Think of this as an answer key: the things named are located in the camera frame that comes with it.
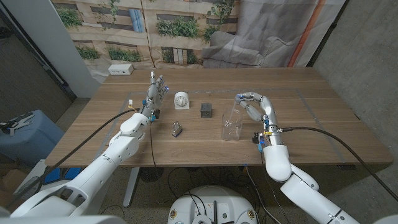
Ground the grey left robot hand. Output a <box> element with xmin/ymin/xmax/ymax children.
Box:
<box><xmin>140</xmin><ymin>70</ymin><xmax>170</xmax><ymax>122</ymax></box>

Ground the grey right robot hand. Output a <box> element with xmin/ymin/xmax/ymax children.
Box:
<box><xmin>234</xmin><ymin>91</ymin><xmax>279</xmax><ymax>129</ymax></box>

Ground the white kitchen timer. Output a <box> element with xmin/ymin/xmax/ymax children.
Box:
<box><xmin>174</xmin><ymin>91</ymin><xmax>190</xmax><ymax>110</ymax></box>

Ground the clear glass cup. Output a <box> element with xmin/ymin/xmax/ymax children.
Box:
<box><xmin>221</xmin><ymin>108</ymin><xmax>243</xmax><ymax>141</ymax></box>

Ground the dark grey block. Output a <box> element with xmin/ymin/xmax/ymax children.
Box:
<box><xmin>200</xmin><ymin>103</ymin><xmax>213</xmax><ymax>119</ymax></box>

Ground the black and white hand tool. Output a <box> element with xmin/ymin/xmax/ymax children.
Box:
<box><xmin>0</xmin><ymin>111</ymin><xmax>35</xmax><ymax>137</ymax></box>

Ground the white power strip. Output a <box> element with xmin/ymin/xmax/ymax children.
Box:
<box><xmin>108</xmin><ymin>63</ymin><xmax>134</xmax><ymax>76</ymax></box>

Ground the printed fabric backdrop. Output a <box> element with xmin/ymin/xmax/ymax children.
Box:
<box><xmin>51</xmin><ymin>0</ymin><xmax>346</xmax><ymax>83</ymax></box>

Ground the black round floor base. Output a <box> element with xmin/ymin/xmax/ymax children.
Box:
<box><xmin>139</xmin><ymin>167</ymin><xmax>165</xmax><ymax>184</ymax></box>

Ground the white table leg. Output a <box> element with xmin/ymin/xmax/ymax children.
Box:
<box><xmin>123</xmin><ymin>167</ymin><xmax>141</xmax><ymax>208</ymax></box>

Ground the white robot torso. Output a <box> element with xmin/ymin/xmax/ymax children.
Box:
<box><xmin>167</xmin><ymin>185</ymin><xmax>258</xmax><ymax>224</ymax></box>

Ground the blue box under table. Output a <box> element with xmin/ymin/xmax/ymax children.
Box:
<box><xmin>43</xmin><ymin>167</ymin><xmax>82</xmax><ymax>184</ymax></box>

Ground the blue hard case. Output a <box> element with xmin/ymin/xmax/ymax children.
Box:
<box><xmin>0</xmin><ymin>109</ymin><xmax>65</xmax><ymax>167</ymax></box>

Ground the brown cardboard box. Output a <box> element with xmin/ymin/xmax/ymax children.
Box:
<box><xmin>0</xmin><ymin>169</ymin><xmax>29</xmax><ymax>205</ymax></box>

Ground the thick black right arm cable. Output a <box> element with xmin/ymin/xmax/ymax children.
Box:
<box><xmin>279</xmin><ymin>126</ymin><xmax>398</xmax><ymax>202</ymax></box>

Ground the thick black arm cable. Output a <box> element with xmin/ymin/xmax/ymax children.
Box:
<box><xmin>279</xmin><ymin>126</ymin><xmax>398</xmax><ymax>202</ymax></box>
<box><xmin>4</xmin><ymin>108</ymin><xmax>141</xmax><ymax>211</ymax></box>

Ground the thin black left wrist wire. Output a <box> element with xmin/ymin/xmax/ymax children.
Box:
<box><xmin>149</xmin><ymin>121</ymin><xmax>157</xmax><ymax>169</ymax></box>

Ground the white floor cable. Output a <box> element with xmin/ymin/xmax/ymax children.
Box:
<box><xmin>244</xmin><ymin>166</ymin><xmax>275</xmax><ymax>224</ymax></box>

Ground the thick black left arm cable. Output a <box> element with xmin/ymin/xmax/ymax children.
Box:
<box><xmin>4</xmin><ymin>108</ymin><xmax>141</xmax><ymax>211</ymax></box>

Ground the black backdrop frame pole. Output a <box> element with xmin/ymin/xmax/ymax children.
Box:
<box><xmin>307</xmin><ymin>0</ymin><xmax>349</xmax><ymax>67</ymax></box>

